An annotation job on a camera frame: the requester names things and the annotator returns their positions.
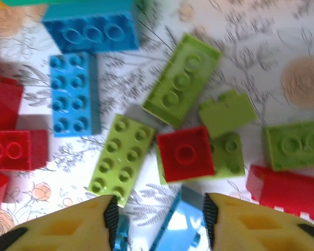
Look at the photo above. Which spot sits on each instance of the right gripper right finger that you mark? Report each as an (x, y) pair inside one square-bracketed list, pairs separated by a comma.
[(251, 230)]

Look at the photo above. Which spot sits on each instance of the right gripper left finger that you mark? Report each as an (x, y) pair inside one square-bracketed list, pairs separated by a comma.
[(68, 230)]

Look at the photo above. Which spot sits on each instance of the long red lego brick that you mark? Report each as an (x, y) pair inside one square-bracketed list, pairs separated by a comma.
[(287, 191)]

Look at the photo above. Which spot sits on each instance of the small blue lego brick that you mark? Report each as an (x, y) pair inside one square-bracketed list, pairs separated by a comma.
[(121, 235), (180, 225)]

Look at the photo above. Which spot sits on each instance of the small square red lego brick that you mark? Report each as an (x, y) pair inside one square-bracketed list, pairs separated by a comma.
[(185, 154)]

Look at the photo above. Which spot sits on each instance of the small green lego brick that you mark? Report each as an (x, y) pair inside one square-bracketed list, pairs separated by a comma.
[(227, 115)]

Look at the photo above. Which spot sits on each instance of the long blue lego brick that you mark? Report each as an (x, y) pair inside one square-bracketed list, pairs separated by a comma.
[(94, 34), (70, 94)]

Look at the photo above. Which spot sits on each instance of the long green lego brick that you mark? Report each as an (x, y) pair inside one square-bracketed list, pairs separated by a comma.
[(295, 146), (183, 78), (229, 157), (120, 159)]

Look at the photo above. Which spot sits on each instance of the floral tablecloth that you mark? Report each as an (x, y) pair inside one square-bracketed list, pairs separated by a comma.
[(251, 26)]

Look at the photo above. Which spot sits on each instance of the green plastic bin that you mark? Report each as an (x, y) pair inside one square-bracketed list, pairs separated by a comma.
[(28, 2)]

